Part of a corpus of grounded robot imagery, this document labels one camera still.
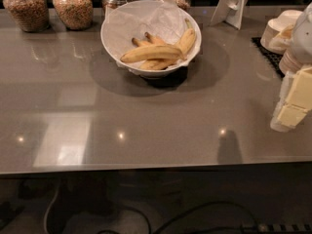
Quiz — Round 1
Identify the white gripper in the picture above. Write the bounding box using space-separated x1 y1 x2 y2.
270 66 312 132

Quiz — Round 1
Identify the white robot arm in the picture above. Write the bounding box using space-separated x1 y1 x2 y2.
270 3 312 132

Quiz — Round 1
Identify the front paper bowl stack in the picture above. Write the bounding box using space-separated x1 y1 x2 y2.
279 48 306 74

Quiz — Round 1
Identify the paper bowl stack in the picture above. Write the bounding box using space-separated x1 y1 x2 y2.
279 48 306 74
260 10 302 55

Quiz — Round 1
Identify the rear paper bowl stack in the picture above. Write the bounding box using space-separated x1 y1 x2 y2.
260 10 302 55

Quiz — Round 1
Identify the white bowl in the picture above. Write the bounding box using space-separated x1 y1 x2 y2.
99 0 203 80

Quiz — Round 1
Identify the black rubber mat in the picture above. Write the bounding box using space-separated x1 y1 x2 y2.
251 37 285 78

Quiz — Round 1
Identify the white folded card stand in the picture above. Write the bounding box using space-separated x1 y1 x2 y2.
210 0 249 29

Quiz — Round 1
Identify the white paper liner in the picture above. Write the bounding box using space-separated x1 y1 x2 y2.
104 1 200 76

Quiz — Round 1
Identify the far left glass jar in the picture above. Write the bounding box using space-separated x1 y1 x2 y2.
3 0 49 32

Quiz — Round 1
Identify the black cable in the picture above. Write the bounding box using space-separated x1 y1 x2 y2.
97 200 261 234

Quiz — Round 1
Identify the white cable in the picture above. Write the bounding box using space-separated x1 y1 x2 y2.
42 182 62 234

